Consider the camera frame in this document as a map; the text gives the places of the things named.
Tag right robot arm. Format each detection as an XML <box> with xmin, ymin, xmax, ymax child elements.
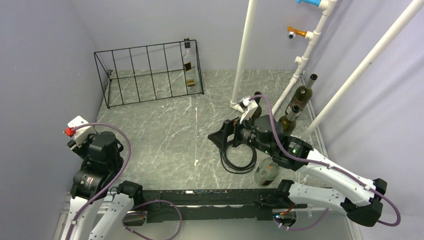
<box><xmin>207</xmin><ymin>115</ymin><xmax>388</xmax><ymax>227</ymax></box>

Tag clear round glass bottle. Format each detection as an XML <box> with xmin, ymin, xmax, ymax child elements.
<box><xmin>253</xmin><ymin>157</ymin><xmax>280</xmax><ymax>186</ymax></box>

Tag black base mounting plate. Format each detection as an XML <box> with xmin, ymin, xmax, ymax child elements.
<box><xmin>132</xmin><ymin>188</ymin><xmax>307</xmax><ymax>223</ymax></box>

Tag orange plastic peg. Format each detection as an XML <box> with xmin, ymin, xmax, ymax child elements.
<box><xmin>287</xmin><ymin>26</ymin><xmax>307</xmax><ymax>40</ymax></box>

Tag coiled black cable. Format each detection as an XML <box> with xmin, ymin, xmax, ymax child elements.
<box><xmin>219</xmin><ymin>139</ymin><xmax>258</xmax><ymax>175</ymax></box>

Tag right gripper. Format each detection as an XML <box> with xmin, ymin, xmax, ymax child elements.
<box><xmin>208</xmin><ymin>109</ymin><xmax>274</xmax><ymax>155</ymax></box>

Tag aluminium rail frame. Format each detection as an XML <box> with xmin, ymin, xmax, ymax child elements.
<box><xmin>55</xmin><ymin>189</ymin><xmax>362</xmax><ymax>240</ymax></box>

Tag white PVC pipe frame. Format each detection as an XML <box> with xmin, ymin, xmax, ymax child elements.
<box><xmin>230</xmin><ymin>0</ymin><xmax>424</xmax><ymax>140</ymax></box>

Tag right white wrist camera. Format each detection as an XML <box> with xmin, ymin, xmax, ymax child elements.
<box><xmin>238</xmin><ymin>96</ymin><xmax>258</xmax><ymax>122</ymax></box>

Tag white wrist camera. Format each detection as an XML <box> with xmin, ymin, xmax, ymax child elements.
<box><xmin>238</xmin><ymin>96</ymin><xmax>258</xmax><ymax>122</ymax></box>
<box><xmin>63</xmin><ymin>115</ymin><xmax>96</xmax><ymax>136</ymax></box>

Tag olive green wine bottle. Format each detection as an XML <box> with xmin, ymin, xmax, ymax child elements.
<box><xmin>278</xmin><ymin>105</ymin><xmax>301</xmax><ymax>136</ymax></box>

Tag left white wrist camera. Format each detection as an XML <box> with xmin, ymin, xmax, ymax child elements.
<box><xmin>63</xmin><ymin>115</ymin><xmax>96</xmax><ymax>136</ymax></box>

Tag dark green wine bottle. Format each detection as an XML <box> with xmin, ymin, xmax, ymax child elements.
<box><xmin>246</xmin><ymin>97</ymin><xmax>262</xmax><ymax>126</ymax></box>

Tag blue plastic peg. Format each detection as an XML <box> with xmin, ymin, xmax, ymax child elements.
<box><xmin>296</xmin><ymin>0</ymin><xmax>321</xmax><ymax>7</ymax></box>

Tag brown-green wine bottle by wall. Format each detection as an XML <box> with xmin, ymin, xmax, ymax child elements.
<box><xmin>284</xmin><ymin>73</ymin><xmax>318</xmax><ymax>115</ymax></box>

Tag black wire wine rack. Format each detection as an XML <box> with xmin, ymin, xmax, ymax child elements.
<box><xmin>93</xmin><ymin>38</ymin><xmax>205</xmax><ymax>109</ymax></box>

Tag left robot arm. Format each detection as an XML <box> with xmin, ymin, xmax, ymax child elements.
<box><xmin>60</xmin><ymin>131</ymin><xmax>145</xmax><ymax>240</ymax></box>

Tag clear square liquor bottle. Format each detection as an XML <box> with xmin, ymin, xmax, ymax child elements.
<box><xmin>182</xmin><ymin>37</ymin><xmax>202</xmax><ymax>95</ymax></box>

